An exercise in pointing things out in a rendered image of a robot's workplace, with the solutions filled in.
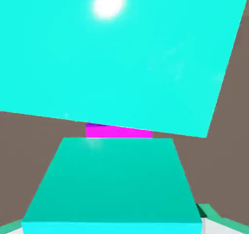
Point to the large cyan box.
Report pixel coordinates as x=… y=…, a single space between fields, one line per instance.
x=116 y=58

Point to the small cyan cube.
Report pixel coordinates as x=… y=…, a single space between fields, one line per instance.
x=114 y=183

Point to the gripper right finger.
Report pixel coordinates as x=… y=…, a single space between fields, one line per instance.
x=217 y=224

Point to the small magenta cube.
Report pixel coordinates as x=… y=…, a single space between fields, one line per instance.
x=116 y=132

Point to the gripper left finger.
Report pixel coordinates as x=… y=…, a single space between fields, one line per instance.
x=10 y=228

